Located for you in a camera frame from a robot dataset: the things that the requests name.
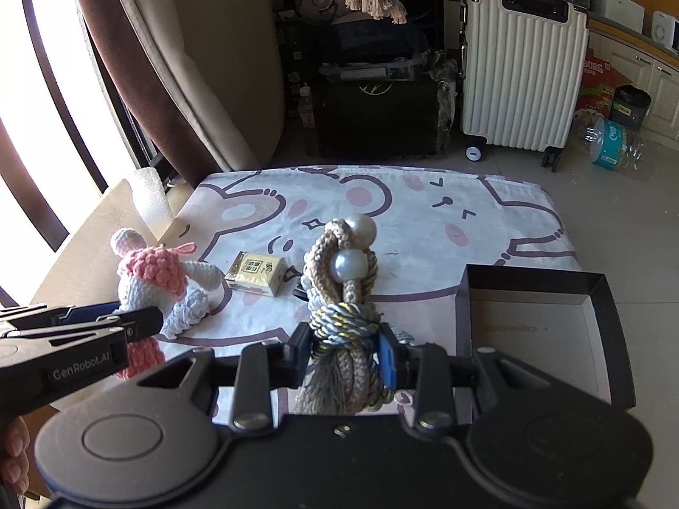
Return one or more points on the dark brown spiral hair clip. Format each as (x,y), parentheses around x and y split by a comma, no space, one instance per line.
(299,289)

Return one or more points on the black bag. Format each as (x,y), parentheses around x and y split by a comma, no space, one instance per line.
(371,45)

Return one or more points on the white ribbed suitcase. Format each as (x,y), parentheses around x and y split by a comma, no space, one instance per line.
(522,74)

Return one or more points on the beige curtain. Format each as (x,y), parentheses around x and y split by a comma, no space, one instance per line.
(212,63)

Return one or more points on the black cardboard box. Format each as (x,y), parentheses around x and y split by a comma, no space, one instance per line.
(536,323)

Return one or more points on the small dark brown clip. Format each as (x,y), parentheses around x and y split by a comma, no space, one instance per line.
(292,274)

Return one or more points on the black hard case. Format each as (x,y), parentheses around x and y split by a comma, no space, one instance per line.
(382,116)

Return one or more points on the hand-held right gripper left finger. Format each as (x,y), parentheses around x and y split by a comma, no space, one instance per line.
(298,355)

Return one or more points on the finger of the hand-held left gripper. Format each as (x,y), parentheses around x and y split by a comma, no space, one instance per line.
(95,312)
(143,323)

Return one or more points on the brown curtain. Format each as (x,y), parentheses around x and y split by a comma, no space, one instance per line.
(138,85)

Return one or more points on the red cardboard box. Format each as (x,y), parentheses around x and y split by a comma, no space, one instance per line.
(597,85)

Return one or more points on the person's left hand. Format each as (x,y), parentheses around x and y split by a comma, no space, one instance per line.
(11,456)

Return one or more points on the plastic drink bottle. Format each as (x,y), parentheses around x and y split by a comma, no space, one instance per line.
(305,108)

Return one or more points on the cream cabinet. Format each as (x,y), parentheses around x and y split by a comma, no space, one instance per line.
(647,71)

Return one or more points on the large water bottle on floor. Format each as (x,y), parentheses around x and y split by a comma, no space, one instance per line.
(610,143)

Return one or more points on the clear plastic storage box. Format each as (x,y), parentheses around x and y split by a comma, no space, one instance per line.
(371,70)

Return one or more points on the white box appliance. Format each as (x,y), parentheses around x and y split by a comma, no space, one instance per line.
(663,26)

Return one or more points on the black window railing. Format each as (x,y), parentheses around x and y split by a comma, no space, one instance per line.
(50,132)

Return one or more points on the pink white crochet doll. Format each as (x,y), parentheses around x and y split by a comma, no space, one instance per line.
(154,270)

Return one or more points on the yellow tissue packet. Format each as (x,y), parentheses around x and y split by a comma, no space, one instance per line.
(254,274)

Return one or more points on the black printed carton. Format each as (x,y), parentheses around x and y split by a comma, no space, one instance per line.
(294,58)

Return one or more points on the white bubble wrap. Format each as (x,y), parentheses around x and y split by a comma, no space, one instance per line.
(151,196)

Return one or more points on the bear print blanket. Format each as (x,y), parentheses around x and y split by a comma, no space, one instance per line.
(403,201)

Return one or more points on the black trash bin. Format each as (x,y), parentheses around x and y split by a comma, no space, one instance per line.
(631,106)

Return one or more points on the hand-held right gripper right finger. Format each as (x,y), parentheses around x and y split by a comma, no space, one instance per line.
(386,363)

